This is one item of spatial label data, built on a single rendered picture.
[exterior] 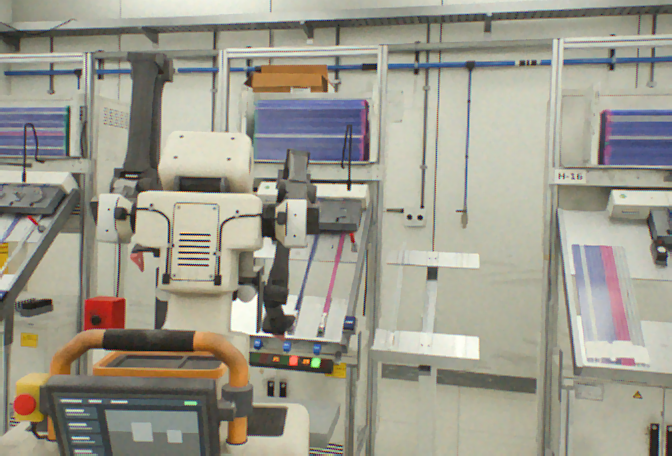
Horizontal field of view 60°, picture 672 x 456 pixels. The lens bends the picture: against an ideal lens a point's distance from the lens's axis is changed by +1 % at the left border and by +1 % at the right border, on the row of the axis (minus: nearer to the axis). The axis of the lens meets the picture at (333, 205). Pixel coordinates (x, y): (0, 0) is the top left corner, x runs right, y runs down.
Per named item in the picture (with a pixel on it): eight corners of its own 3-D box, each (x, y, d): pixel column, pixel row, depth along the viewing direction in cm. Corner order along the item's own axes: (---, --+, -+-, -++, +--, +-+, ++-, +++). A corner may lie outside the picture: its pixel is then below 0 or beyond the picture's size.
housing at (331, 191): (368, 220, 253) (365, 197, 244) (263, 216, 264) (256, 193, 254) (371, 207, 259) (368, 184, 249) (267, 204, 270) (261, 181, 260)
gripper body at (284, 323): (267, 316, 196) (262, 302, 191) (296, 318, 194) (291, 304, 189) (262, 332, 192) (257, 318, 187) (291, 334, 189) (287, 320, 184)
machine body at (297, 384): (356, 504, 234) (360, 350, 233) (196, 479, 249) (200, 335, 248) (379, 438, 297) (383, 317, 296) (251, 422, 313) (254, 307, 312)
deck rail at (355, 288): (347, 354, 206) (345, 344, 202) (342, 353, 206) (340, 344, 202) (374, 212, 255) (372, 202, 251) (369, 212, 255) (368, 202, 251)
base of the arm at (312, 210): (269, 206, 139) (319, 208, 139) (272, 186, 145) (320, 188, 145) (270, 233, 144) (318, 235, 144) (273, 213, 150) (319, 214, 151)
